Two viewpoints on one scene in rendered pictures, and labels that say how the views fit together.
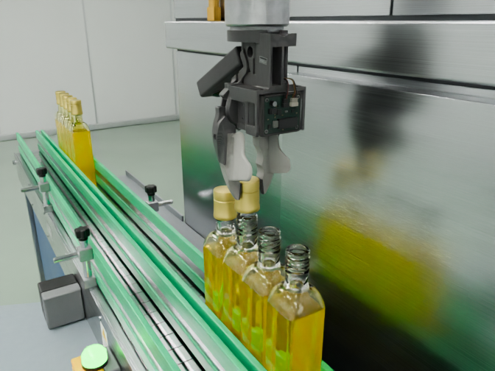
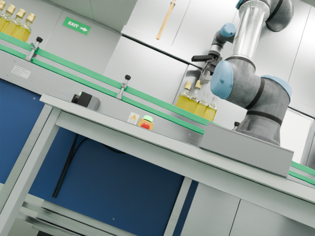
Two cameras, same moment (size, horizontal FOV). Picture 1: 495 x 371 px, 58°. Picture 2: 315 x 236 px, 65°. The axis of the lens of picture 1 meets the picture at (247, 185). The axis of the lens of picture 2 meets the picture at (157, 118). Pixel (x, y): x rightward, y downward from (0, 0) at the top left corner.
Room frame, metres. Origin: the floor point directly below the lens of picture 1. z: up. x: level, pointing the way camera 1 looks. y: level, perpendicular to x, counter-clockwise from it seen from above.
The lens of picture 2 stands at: (0.05, 1.26, 0.64)
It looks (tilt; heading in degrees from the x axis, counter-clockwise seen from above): 11 degrees up; 299
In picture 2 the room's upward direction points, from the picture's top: 22 degrees clockwise
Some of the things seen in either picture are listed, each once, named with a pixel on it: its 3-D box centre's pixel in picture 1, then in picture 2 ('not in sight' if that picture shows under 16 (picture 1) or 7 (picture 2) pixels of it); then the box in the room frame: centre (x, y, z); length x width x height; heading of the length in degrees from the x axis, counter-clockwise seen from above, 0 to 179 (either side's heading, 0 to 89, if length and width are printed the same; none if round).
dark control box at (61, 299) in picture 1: (61, 300); (87, 104); (0.87, 0.43, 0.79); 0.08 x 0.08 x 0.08; 33
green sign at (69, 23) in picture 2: not in sight; (76, 26); (3.91, -1.54, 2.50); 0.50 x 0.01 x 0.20; 33
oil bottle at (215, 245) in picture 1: (226, 290); (178, 109); (0.62, 0.03, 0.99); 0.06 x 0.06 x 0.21; 32
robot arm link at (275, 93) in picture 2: not in sight; (268, 99); (0.15, 0.41, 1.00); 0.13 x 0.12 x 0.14; 32
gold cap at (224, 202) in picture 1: (225, 202); (187, 85); (0.62, 0.03, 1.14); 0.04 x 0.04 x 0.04
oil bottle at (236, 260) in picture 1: (247, 308); (187, 114); (0.57, 0.00, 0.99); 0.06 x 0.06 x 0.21; 33
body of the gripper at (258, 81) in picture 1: (260, 82); (212, 63); (0.55, -0.02, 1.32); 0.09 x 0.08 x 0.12; 33
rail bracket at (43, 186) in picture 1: (35, 191); (32, 47); (1.18, 0.60, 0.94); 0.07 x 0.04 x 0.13; 123
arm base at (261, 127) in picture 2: not in sight; (258, 131); (0.14, 0.40, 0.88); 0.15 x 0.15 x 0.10
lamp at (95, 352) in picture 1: (93, 355); (147, 119); (0.64, 0.27, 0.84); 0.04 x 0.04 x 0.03
